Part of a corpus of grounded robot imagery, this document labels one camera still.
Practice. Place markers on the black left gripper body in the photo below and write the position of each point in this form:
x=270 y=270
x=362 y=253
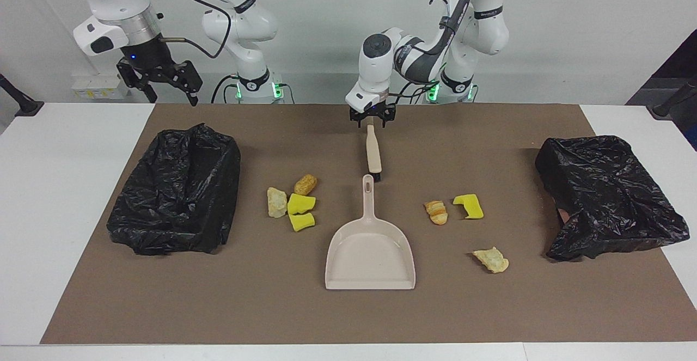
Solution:
x=373 y=110

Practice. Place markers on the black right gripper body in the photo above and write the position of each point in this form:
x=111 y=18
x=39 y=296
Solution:
x=152 y=64

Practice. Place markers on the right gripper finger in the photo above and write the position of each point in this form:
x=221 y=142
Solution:
x=193 y=83
x=147 y=91

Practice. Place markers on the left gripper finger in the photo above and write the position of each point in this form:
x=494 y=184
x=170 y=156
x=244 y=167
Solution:
x=359 y=121
x=386 y=118

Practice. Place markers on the beige hand brush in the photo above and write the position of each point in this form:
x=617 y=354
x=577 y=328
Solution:
x=373 y=154

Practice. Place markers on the brown bread roll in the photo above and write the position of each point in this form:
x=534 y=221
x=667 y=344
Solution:
x=305 y=184

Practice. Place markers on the orange striped croissant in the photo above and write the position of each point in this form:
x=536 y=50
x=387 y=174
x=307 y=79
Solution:
x=436 y=212

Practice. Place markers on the pale lumpy dumpling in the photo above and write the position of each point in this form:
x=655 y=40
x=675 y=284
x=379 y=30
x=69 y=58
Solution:
x=276 y=203

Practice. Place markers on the notched yellow sponge piece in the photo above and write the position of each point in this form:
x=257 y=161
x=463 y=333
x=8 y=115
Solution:
x=471 y=207

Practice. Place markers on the beige plastic dustpan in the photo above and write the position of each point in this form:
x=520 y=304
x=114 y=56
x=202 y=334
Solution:
x=370 y=257

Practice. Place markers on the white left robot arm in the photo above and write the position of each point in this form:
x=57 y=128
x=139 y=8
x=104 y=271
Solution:
x=375 y=67

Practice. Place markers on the open black bag bin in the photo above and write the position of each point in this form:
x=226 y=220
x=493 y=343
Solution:
x=174 y=197

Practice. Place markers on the crumpled black bag bin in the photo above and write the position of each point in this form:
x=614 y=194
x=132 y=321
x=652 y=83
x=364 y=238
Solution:
x=604 y=203

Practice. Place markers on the brown table mat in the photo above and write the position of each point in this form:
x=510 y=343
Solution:
x=272 y=295

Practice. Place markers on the white wall power strip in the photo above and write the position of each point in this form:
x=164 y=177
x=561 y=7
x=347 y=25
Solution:
x=90 y=86

